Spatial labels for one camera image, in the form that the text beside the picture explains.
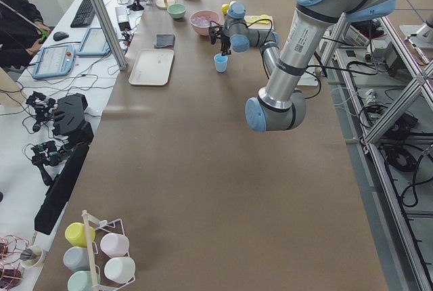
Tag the yellow lemon upper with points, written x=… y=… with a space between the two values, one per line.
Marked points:
x=224 y=8

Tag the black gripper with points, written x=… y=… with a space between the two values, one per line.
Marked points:
x=225 y=41

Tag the pile of clear ice cubes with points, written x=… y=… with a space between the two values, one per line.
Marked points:
x=202 y=21

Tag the blue teach pendant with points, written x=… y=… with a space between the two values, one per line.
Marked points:
x=93 y=44
x=54 y=61

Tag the pink cup on rack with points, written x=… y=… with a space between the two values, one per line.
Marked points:
x=114 y=245

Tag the white wire cup rack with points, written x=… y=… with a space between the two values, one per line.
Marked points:
x=95 y=229

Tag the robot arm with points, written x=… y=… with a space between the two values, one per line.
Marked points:
x=238 y=36
x=279 y=105

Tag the black computer mouse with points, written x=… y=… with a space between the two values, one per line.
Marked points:
x=60 y=35

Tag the lemon half upper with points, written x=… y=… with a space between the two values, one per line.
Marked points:
x=252 y=19

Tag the light blue plastic cup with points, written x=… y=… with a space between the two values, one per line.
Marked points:
x=220 y=62

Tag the grey cup on rack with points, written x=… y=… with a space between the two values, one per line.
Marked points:
x=76 y=259

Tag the cream rabbit tray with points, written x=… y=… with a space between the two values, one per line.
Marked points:
x=152 y=67

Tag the yellow cup on rack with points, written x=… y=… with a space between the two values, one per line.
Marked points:
x=75 y=234

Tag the pink bowl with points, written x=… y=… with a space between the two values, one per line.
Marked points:
x=204 y=32

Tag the black keyboard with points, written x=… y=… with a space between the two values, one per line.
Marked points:
x=84 y=15

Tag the blue teach pendant far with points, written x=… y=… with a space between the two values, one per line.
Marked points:
x=93 y=44

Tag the white cup on rack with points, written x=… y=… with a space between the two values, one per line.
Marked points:
x=120 y=269

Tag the wooden cutting board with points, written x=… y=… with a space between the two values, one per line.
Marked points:
x=260 y=24

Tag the mint cup on rack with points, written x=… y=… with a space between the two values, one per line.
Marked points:
x=80 y=281

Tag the green bowl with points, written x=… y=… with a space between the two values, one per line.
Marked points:
x=177 y=11

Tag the grey folded cloth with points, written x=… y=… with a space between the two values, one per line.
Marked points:
x=164 y=40

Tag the blue teach pendant near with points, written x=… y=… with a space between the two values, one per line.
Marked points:
x=54 y=61

